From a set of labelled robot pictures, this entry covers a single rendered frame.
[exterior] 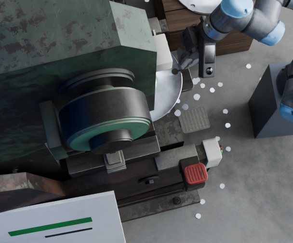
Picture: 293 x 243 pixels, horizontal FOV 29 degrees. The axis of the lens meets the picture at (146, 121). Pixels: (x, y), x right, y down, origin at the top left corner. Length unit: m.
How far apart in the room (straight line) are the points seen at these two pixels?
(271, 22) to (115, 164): 0.63
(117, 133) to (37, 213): 0.89
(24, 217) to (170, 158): 0.54
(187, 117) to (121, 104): 1.32
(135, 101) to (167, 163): 0.76
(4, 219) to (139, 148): 0.52
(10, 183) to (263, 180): 1.27
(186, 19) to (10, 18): 1.36
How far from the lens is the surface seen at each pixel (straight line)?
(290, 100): 1.96
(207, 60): 1.65
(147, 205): 2.45
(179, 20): 2.36
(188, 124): 2.40
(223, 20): 1.56
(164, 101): 1.77
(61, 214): 2.00
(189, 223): 2.48
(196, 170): 1.74
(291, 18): 2.85
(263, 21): 1.58
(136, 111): 1.11
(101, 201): 1.94
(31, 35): 1.08
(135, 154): 1.80
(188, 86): 1.79
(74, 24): 1.07
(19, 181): 1.67
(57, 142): 1.20
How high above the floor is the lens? 2.45
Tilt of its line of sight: 73 degrees down
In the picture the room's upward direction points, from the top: straight up
